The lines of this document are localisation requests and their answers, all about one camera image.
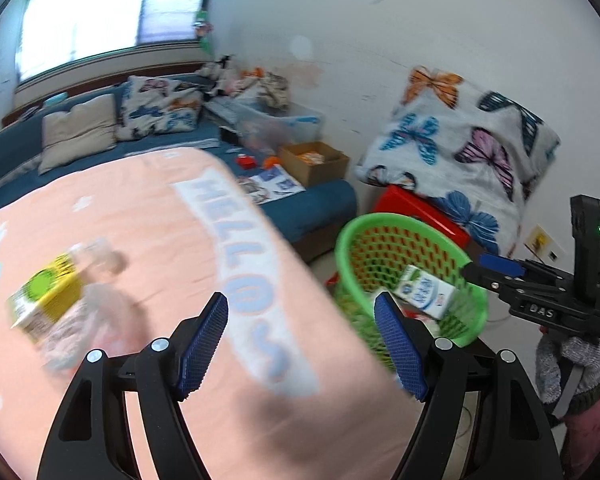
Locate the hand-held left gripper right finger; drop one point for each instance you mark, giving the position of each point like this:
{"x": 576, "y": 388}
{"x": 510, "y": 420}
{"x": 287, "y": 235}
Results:
{"x": 400, "y": 350}

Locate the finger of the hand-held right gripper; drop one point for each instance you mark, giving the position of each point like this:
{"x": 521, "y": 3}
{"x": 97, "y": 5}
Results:
{"x": 485, "y": 275}
{"x": 497, "y": 262}

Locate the green plastic mesh basket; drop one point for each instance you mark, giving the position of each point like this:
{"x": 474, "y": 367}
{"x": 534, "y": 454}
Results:
{"x": 380, "y": 218}

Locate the person's right hand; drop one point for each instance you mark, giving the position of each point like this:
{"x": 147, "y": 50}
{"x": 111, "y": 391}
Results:
{"x": 550, "y": 370}

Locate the colourful pinwheel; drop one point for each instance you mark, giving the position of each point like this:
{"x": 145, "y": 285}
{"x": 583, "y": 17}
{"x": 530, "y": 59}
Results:
{"x": 204, "y": 35}

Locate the window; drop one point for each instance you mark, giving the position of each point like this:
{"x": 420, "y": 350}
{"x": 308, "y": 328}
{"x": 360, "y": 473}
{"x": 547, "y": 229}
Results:
{"x": 105, "y": 5}

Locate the black and white cow plush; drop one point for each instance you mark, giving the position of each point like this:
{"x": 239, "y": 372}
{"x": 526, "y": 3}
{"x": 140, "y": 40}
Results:
{"x": 217, "y": 75}

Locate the small orange toy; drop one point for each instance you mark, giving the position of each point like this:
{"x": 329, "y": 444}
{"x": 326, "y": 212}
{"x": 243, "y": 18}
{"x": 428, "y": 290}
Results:
{"x": 272, "y": 161}

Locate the wall socket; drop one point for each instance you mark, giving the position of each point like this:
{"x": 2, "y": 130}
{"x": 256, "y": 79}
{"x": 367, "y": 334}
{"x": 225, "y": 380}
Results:
{"x": 545, "y": 245}

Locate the white milk carton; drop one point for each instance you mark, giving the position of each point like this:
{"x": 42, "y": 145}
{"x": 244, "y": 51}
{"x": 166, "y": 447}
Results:
{"x": 425, "y": 292}

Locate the plastic bottle yellow green label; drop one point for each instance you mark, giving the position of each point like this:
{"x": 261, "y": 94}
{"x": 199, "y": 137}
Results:
{"x": 50, "y": 290}

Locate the teal packet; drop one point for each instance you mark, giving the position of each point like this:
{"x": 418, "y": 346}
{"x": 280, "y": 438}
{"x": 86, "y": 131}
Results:
{"x": 56, "y": 99}

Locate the grey husky plush toy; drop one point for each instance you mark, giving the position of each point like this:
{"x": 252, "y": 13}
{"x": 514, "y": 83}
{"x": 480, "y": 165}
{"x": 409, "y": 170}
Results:
{"x": 275, "y": 90}

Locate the butterfly print pillow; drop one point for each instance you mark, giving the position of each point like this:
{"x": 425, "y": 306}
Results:
{"x": 155, "y": 107}

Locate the pink plush toy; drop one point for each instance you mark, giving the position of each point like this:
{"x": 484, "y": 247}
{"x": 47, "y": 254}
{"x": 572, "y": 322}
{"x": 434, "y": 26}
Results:
{"x": 247, "y": 80}

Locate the blue sofa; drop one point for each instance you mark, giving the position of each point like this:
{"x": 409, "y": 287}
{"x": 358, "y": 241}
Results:
{"x": 300, "y": 210}

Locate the pink printed blanket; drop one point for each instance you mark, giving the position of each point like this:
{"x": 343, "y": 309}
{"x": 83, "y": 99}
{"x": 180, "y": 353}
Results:
{"x": 155, "y": 240}

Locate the cardboard box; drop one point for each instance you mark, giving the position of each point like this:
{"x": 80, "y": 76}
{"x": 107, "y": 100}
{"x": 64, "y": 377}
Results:
{"x": 310, "y": 172}

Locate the small red box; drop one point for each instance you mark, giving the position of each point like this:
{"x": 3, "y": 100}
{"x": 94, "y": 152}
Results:
{"x": 246, "y": 161}

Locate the printed paper sheet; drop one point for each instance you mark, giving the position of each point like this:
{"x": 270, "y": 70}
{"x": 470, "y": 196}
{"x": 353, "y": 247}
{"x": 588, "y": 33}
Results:
{"x": 272, "y": 184}

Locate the butterfly print folded quilt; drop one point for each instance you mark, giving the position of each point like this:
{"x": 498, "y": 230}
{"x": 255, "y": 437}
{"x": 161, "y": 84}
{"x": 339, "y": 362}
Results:
{"x": 455, "y": 130}

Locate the beige pillow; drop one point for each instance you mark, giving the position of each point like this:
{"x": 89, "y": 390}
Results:
{"x": 77, "y": 130}

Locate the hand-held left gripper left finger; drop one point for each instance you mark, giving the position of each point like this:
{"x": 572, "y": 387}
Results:
{"x": 205, "y": 345}

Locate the clear plastic storage bin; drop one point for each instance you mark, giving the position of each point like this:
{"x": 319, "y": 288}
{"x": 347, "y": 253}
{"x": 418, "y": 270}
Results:
{"x": 290, "y": 127}

